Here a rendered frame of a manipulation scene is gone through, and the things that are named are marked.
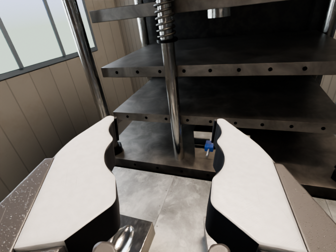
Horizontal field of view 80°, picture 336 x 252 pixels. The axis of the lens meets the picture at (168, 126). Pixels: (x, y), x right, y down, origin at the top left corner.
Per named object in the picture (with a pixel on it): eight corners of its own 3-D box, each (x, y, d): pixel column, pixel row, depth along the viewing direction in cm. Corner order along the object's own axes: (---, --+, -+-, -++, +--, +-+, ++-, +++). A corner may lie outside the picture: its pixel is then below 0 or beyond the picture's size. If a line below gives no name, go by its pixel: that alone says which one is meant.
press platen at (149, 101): (348, 135, 82) (352, 124, 79) (114, 119, 117) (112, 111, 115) (305, 76, 141) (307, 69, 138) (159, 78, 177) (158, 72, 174)
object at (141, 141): (365, 203, 84) (371, 193, 81) (103, 163, 126) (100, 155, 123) (312, 111, 151) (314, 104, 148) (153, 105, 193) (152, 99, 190)
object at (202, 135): (247, 163, 103) (250, 135, 94) (194, 157, 112) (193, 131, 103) (247, 117, 143) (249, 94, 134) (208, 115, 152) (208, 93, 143)
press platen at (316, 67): (372, 74, 69) (378, 59, 67) (103, 77, 105) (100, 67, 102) (314, 38, 128) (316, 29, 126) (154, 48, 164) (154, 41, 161)
